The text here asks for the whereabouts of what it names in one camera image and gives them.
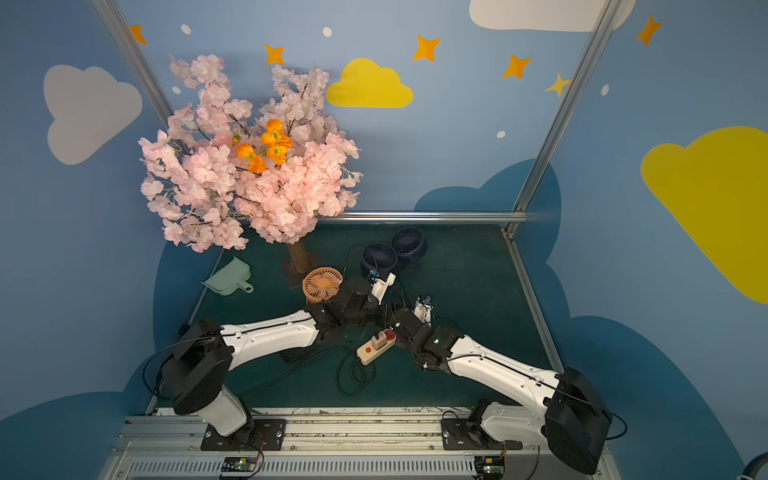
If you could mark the pink artificial blossom tree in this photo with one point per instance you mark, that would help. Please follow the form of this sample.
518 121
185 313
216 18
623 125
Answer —
222 166

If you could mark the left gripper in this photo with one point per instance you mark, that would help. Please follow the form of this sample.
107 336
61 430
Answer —
363 293

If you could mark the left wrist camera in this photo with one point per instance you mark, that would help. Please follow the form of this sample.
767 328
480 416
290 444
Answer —
380 287

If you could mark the dark blue fan right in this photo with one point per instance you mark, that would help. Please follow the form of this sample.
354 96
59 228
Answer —
409 243

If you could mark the dark blue fan left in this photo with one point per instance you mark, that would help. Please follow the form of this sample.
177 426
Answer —
378 260

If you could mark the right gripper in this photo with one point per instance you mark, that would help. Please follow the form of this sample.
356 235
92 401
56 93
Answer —
405 318

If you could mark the right green circuit board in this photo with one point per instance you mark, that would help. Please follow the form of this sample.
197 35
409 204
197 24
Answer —
489 468

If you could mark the left green circuit board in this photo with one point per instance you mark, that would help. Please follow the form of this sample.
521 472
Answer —
239 465

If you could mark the aluminium rail frame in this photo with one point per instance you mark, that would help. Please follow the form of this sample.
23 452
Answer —
327 443

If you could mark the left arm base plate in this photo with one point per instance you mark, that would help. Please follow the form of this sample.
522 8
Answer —
260 434

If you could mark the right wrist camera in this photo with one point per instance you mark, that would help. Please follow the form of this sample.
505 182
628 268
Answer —
423 309

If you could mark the orange desk fan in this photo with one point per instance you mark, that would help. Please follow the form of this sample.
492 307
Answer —
321 284

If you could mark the dark blue fan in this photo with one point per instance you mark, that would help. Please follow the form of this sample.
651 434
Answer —
378 260
409 243

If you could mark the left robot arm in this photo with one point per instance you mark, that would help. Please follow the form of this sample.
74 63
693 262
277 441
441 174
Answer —
194 374

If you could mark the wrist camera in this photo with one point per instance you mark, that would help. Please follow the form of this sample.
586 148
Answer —
380 287
423 309

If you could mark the green circuit board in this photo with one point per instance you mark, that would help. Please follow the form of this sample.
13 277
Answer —
489 468
239 465

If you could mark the mint green dustpan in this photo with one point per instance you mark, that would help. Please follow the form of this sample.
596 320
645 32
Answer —
230 278

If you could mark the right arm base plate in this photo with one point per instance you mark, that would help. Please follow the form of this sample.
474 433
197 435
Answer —
460 434

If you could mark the white red power strip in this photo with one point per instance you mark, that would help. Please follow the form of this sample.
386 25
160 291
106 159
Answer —
367 355

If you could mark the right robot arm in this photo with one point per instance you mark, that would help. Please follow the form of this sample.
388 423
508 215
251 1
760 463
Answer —
565 409

